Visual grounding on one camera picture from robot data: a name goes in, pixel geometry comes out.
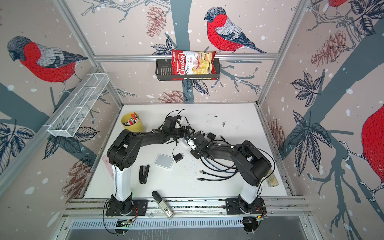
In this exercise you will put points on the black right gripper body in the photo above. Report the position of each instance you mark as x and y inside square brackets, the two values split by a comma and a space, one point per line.
[196, 153]

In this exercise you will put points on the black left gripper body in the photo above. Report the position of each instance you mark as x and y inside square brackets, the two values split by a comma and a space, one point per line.
[177, 133]

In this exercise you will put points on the white network switch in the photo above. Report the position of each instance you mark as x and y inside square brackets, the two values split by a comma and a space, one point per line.
[185, 143]
[164, 161]

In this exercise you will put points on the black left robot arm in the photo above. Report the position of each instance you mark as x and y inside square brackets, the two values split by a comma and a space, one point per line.
[125, 149]

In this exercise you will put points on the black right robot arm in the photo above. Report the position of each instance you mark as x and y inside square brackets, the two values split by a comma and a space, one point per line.
[252, 163]

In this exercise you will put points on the yellow cup with pens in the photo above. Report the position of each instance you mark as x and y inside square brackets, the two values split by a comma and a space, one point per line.
[133, 122]

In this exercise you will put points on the black stapler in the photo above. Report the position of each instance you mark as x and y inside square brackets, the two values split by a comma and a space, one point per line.
[143, 174]

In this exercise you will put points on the red cassava chips bag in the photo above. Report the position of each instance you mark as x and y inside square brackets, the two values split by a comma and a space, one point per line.
[201, 61]

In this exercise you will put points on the black grey remote device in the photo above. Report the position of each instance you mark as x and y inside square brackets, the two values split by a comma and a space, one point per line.
[163, 205]

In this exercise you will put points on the glass spice jar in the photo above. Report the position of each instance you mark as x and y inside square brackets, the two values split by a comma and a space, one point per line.
[271, 180]

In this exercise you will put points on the black wall basket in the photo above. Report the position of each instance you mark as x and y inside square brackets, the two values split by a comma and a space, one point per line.
[165, 71]

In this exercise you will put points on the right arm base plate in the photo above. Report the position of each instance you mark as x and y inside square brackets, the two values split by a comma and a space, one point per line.
[239, 206]

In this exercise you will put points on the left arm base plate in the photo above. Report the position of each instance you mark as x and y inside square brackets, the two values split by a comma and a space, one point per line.
[129, 207]

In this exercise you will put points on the white wire mesh shelf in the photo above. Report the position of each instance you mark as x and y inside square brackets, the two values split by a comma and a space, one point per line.
[70, 119]

